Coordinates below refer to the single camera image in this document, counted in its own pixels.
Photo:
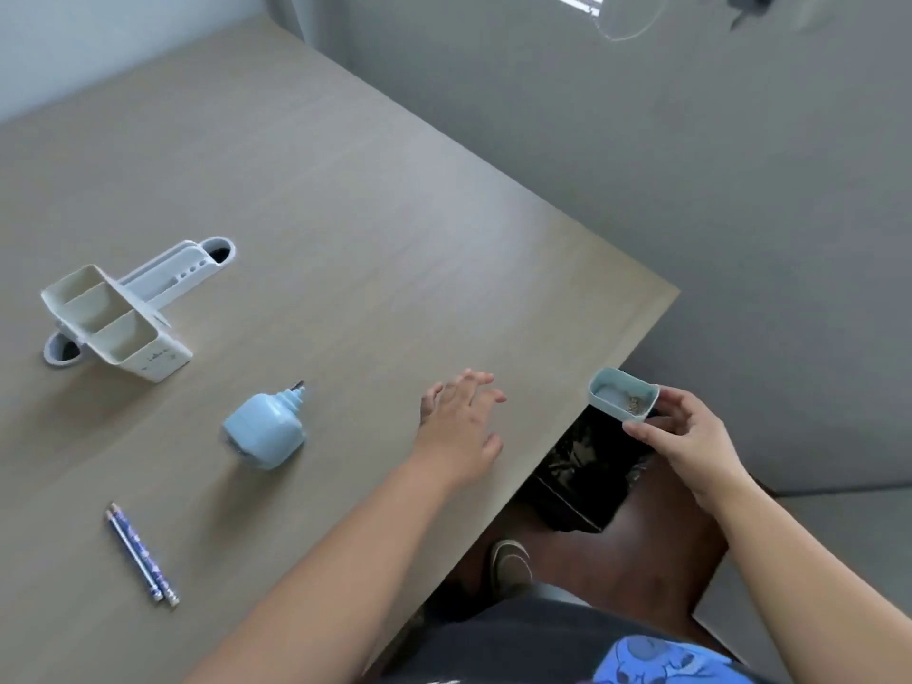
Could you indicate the person's left hand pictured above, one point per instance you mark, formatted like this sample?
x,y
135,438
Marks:
x,y
452,434

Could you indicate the person's right hand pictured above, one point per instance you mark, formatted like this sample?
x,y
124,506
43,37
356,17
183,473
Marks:
x,y
702,448

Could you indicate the person's left middle finger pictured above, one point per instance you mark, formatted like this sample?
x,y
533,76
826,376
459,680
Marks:
x,y
477,381

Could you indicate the person's left thumb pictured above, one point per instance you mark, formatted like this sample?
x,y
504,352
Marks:
x,y
494,448

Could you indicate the person's left little finger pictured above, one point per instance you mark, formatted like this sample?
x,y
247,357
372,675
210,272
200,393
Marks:
x,y
430,398

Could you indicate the person's right thumb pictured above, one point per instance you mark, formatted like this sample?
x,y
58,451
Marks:
x,y
647,433

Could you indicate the light blue shavings tray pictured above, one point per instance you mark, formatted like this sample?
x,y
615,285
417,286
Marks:
x,y
618,391

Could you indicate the person's right forearm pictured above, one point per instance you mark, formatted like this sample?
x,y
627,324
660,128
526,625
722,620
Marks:
x,y
805,584

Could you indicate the person's left forearm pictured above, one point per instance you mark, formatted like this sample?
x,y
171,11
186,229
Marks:
x,y
335,569

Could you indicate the pencil shavings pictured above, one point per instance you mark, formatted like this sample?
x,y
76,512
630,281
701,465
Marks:
x,y
633,403

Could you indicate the black plastic trash bag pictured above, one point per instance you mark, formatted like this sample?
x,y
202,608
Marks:
x,y
584,477

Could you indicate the grey shoe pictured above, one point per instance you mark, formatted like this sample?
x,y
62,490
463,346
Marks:
x,y
510,566

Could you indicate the light blue pencil sharpener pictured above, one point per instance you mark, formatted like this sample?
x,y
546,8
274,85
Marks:
x,y
262,430

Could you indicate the dark grey shorts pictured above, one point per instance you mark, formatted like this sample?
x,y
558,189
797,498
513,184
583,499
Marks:
x,y
513,648

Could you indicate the blue printed shirt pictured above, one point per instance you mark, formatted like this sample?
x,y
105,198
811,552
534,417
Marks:
x,y
655,662

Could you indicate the white long holder with holes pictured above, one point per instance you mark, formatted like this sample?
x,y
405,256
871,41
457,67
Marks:
x,y
185,267

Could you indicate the blue patterned pencil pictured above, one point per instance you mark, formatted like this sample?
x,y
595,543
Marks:
x,y
146,552
135,559

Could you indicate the cream compartment desk organizer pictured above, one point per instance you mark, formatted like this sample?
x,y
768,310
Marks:
x,y
114,324

